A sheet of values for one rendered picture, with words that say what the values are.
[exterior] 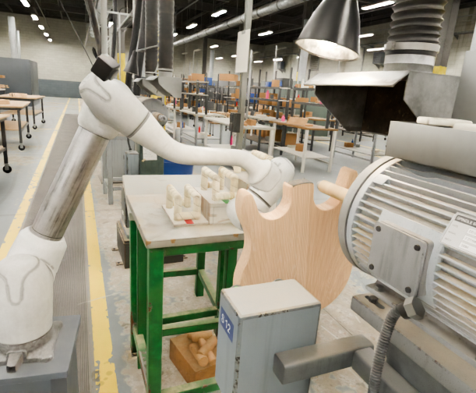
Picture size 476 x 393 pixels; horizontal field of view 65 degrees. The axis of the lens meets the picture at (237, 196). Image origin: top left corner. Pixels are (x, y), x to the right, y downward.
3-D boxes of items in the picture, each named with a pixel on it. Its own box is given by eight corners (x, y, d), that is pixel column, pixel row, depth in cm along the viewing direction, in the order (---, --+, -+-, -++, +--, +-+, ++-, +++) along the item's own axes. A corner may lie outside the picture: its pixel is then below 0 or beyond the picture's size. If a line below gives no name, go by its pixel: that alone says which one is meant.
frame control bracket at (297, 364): (371, 362, 70) (375, 345, 69) (282, 387, 62) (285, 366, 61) (357, 349, 73) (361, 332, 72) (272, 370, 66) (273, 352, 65)
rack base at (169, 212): (209, 224, 155) (209, 221, 155) (174, 227, 149) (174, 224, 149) (192, 205, 179) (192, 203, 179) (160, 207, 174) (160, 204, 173)
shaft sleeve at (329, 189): (369, 217, 81) (379, 207, 81) (364, 206, 80) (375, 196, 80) (321, 194, 97) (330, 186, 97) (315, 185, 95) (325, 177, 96)
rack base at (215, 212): (245, 222, 161) (247, 202, 159) (209, 224, 155) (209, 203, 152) (223, 203, 185) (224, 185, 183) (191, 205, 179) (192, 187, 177)
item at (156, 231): (269, 380, 177) (287, 229, 156) (145, 412, 154) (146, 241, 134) (224, 309, 231) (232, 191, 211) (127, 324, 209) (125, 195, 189)
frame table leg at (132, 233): (141, 355, 211) (141, 203, 187) (131, 358, 209) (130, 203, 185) (139, 349, 216) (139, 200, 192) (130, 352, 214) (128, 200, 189)
